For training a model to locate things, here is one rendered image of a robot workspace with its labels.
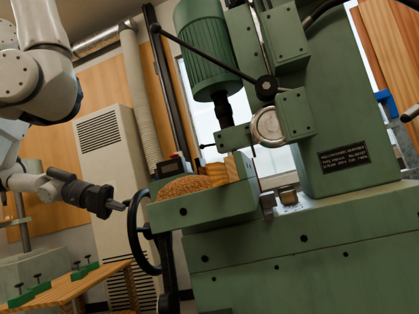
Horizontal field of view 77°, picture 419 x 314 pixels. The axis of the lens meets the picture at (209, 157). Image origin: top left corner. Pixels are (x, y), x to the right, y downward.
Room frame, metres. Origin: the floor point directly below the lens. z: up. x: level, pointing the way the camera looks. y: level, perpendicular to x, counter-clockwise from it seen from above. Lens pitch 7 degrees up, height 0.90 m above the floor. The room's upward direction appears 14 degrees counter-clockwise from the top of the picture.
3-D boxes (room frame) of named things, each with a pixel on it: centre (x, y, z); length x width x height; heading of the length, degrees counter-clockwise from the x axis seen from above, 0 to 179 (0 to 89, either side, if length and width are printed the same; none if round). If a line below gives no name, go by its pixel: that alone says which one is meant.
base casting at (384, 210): (0.83, -0.20, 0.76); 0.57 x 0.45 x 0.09; 79
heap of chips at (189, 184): (0.56, 0.06, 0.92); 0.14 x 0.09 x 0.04; 79
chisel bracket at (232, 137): (0.84, -0.10, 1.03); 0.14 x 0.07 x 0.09; 79
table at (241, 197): (0.81, 0.03, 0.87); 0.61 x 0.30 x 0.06; 169
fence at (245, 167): (0.78, -0.11, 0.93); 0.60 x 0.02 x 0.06; 169
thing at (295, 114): (0.66, -0.23, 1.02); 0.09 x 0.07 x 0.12; 169
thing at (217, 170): (0.76, -0.07, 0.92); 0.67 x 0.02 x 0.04; 169
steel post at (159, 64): (2.28, 0.23, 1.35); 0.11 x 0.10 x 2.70; 74
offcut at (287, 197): (0.80, -0.20, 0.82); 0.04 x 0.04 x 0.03; 59
